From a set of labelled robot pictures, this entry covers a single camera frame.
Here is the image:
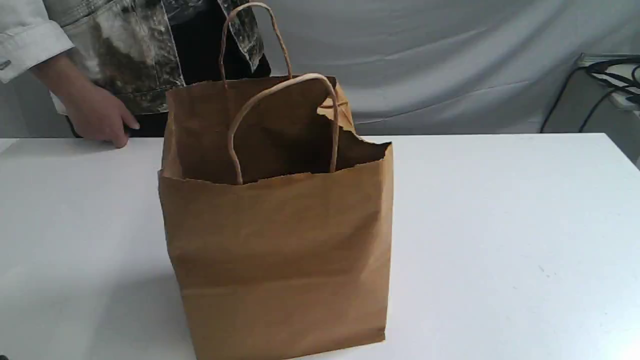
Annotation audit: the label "person's right hand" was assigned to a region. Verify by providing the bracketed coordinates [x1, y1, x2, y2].
[58, 82, 140, 149]

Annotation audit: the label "brown paper bag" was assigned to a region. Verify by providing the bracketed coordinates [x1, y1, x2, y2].
[158, 1, 394, 360]

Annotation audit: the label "person's right forearm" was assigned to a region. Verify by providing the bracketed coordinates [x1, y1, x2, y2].
[0, 0, 86, 84]

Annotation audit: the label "grey backdrop cloth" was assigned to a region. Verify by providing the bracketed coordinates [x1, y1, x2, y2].
[12, 0, 639, 138]

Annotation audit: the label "black cables on shelf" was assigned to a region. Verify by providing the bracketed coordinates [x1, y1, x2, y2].
[541, 56, 640, 134]

